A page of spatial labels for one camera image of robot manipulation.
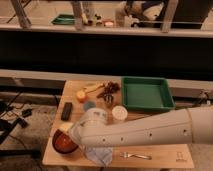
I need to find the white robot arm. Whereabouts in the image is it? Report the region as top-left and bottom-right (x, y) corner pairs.
(69, 106), (213, 147)

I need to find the dark brown toy pile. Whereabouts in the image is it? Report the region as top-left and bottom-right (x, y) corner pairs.
(97, 82), (120, 98)

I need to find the yellow banana toy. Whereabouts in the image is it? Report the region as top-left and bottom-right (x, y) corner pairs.
(83, 83), (104, 93)

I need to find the orange round toy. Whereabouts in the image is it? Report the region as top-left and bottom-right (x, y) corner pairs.
(76, 90), (87, 103)

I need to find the blue round cup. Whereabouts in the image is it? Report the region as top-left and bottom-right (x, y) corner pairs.
(83, 101), (96, 111)

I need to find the white round lid cup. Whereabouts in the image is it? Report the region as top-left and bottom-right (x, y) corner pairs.
(112, 106), (128, 121)

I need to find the green plastic tray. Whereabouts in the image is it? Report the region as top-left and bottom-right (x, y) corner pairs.
(121, 76), (175, 112)

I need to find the black rectangular block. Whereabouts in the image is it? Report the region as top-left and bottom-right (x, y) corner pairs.
(61, 102), (73, 121)

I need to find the light blue cloth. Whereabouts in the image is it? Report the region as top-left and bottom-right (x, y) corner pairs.
(84, 147), (113, 166)

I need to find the silver metal fork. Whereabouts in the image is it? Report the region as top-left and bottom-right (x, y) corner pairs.
(120, 152), (152, 160)

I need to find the red-brown bowl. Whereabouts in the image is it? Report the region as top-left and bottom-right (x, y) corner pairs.
(52, 130), (78, 154)

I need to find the green tray in background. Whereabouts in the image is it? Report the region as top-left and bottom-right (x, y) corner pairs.
(51, 14), (75, 25)

